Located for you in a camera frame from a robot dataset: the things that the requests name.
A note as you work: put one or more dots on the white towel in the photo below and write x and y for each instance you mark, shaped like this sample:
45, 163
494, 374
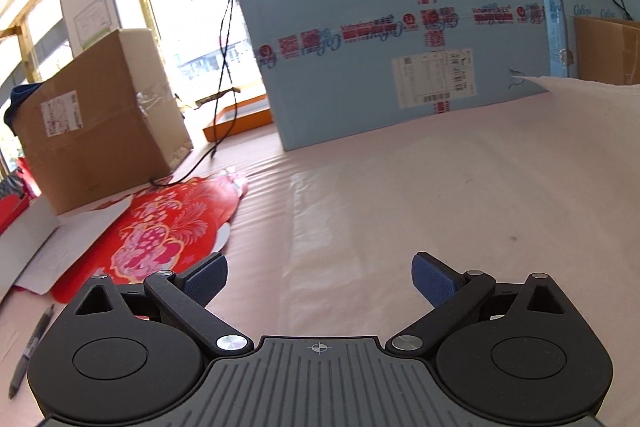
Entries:
600, 91

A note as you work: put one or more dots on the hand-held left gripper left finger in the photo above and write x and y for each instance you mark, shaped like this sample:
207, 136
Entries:
207, 279

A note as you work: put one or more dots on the grey marker pen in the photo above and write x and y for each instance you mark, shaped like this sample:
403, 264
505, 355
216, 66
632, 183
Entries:
30, 352

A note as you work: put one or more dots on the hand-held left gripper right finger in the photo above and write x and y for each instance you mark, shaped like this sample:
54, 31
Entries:
432, 279

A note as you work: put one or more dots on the plain brown cardboard box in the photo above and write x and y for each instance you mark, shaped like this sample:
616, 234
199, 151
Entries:
607, 52

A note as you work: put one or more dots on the narrow light blue cardboard box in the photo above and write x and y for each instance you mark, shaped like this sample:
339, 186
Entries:
560, 7

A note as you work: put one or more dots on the blue cloth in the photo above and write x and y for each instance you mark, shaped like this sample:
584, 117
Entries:
17, 102

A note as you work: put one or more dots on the wooden stick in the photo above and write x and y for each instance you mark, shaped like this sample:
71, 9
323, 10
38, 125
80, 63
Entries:
217, 96

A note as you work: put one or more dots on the brown cardboard box white label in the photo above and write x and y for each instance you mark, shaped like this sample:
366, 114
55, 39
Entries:
100, 142

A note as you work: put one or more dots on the white cardboard sheet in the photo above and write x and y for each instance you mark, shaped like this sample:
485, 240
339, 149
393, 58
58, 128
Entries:
45, 247

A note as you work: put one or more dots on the red box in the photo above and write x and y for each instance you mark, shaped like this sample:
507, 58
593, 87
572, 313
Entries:
10, 207

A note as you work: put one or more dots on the large light blue cardboard box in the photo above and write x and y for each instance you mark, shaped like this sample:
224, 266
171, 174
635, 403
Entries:
350, 72

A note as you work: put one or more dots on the orange tray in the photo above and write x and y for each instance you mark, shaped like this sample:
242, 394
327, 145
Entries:
240, 122

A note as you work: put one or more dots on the white wall notice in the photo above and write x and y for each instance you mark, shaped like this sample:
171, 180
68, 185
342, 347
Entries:
92, 22

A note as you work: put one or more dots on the red floral paper decoration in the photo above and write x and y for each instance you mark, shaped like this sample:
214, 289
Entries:
160, 232

